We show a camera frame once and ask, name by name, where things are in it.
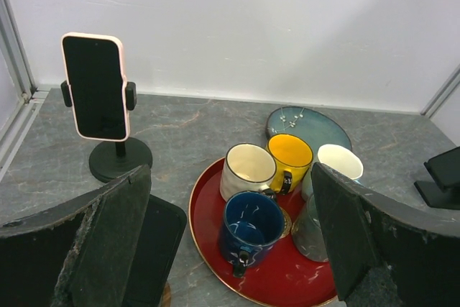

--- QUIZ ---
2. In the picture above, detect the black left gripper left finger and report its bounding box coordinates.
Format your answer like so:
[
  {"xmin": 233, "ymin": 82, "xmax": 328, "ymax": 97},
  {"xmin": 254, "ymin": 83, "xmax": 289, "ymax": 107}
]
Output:
[{"xmin": 1, "ymin": 165, "xmax": 151, "ymax": 306}]

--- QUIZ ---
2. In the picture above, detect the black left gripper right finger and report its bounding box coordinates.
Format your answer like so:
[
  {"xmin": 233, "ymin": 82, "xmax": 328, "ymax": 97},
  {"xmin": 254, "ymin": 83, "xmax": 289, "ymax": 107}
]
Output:
[{"xmin": 312, "ymin": 163, "xmax": 459, "ymax": 306}]

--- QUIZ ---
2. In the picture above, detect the black phone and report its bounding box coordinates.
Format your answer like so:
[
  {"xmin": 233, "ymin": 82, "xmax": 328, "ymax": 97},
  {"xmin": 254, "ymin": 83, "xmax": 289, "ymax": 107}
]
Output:
[{"xmin": 424, "ymin": 147, "xmax": 460, "ymax": 190}]

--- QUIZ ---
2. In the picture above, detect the black folding phone stand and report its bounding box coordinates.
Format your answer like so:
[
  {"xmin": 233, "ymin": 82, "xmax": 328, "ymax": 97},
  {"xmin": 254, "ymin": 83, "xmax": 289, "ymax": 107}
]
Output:
[{"xmin": 414, "ymin": 178, "xmax": 459, "ymax": 210}]

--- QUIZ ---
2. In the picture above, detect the phone on wooden-base stand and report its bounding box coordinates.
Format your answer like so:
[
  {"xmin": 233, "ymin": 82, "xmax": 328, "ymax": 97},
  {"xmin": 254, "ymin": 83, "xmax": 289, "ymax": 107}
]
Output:
[{"xmin": 122, "ymin": 195, "xmax": 187, "ymax": 306}]

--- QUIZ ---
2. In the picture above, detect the black round-base phone stand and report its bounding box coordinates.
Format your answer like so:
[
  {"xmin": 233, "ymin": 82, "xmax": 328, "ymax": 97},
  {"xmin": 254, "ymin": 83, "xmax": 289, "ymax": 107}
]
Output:
[{"xmin": 60, "ymin": 78, "xmax": 153, "ymax": 183}]

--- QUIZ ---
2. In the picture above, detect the phone in pink case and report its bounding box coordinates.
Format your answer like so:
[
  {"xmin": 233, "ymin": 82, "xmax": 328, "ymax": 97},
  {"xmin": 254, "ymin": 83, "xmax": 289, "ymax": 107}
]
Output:
[{"xmin": 61, "ymin": 32, "xmax": 130, "ymax": 142}]

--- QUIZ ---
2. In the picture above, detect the grey-green ceramic mug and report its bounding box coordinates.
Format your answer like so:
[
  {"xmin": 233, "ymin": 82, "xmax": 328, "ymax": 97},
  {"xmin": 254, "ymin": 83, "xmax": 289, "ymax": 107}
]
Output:
[{"xmin": 291, "ymin": 195, "xmax": 328, "ymax": 262}]

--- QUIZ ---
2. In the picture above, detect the light blue mug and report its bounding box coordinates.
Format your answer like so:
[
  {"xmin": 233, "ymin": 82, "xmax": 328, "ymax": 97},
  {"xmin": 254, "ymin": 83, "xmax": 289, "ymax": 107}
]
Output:
[{"xmin": 301, "ymin": 144, "xmax": 364, "ymax": 201}]

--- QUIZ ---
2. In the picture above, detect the small gold brown ornament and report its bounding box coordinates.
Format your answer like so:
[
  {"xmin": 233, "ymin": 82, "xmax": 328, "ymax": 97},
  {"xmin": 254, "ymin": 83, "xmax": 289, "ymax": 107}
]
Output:
[{"xmin": 280, "ymin": 208, "xmax": 292, "ymax": 239}]

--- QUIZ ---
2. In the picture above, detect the round red tray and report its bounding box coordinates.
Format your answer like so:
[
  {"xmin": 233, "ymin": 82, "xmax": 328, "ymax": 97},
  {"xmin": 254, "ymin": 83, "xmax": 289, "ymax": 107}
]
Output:
[{"xmin": 188, "ymin": 158, "xmax": 337, "ymax": 306}]

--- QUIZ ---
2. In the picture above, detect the yellow ceramic mug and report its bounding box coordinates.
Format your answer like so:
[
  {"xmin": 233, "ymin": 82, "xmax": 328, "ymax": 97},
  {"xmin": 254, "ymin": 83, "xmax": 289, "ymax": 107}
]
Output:
[{"xmin": 266, "ymin": 134, "xmax": 314, "ymax": 195}]

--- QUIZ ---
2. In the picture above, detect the dark blue mug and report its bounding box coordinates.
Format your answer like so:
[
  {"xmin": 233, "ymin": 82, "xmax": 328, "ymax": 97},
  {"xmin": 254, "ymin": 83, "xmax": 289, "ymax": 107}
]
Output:
[{"xmin": 218, "ymin": 191, "xmax": 285, "ymax": 278}]

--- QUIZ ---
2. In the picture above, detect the teal ceramic plate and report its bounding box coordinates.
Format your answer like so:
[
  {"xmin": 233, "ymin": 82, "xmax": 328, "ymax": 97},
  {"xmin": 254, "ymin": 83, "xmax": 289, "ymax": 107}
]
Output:
[{"xmin": 265, "ymin": 106, "xmax": 352, "ymax": 154}]

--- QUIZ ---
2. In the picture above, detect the cream ceramic mug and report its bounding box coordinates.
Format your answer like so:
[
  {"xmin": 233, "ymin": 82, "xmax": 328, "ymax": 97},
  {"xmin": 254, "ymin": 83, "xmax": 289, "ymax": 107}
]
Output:
[{"xmin": 219, "ymin": 143, "xmax": 277, "ymax": 201}]

